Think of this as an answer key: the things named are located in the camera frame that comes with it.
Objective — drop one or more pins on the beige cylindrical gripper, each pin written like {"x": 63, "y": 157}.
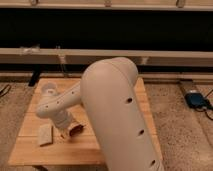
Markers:
{"x": 62, "y": 120}

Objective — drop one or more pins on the red chili pepper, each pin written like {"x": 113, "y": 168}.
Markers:
{"x": 79, "y": 128}

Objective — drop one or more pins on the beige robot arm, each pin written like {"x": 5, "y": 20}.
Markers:
{"x": 106, "y": 91}

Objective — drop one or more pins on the white sponge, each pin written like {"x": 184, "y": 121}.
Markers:
{"x": 45, "y": 135}

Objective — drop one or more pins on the translucent plastic cup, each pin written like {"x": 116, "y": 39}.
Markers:
{"x": 49, "y": 89}

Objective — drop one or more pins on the blue electronic box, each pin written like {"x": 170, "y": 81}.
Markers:
{"x": 195, "y": 100}

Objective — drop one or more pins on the long beige metal rail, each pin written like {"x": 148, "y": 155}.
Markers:
{"x": 84, "y": 56}

